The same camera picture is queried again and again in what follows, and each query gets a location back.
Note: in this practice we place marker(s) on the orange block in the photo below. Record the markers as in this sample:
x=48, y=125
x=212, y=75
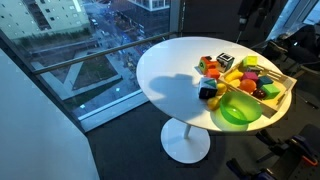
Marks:
x=212, y=73

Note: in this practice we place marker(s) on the magenta block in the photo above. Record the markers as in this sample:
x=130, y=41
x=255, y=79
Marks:
x=250, y=76

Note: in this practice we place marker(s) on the lime green block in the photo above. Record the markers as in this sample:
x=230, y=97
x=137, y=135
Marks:
x=250, y=61

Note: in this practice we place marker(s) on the grey block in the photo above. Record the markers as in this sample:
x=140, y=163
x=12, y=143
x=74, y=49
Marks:
x=255, y=70

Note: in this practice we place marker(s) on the orange and green soft cube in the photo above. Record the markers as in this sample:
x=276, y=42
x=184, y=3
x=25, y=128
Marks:
x=204, y=64

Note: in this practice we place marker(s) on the yellow toy pear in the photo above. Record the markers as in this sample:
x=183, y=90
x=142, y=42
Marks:
x=213, y=103

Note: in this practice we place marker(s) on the yellow toy lemon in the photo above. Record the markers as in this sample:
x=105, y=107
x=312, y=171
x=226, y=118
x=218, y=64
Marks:
x=221, y=88

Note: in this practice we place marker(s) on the soft cube with black square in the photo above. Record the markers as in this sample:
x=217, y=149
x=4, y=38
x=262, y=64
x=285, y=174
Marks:
x=225, y=62

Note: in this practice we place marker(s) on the metal window railing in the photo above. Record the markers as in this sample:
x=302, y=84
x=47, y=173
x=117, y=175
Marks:
x=100, y=52

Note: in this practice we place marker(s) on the yellow toy banana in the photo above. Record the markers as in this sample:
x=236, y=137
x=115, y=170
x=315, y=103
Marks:
x=233, y=76

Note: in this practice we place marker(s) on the green plastic cup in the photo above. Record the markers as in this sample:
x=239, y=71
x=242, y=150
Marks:
x=240, y=110

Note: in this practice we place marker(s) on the orange ball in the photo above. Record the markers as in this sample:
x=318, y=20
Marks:
x=248, y=85

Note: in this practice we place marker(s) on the wooden tray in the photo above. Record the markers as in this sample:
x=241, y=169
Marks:
x=280, y=78

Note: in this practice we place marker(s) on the white table pedestal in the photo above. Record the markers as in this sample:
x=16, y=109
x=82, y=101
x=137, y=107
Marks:
x=185, y=144

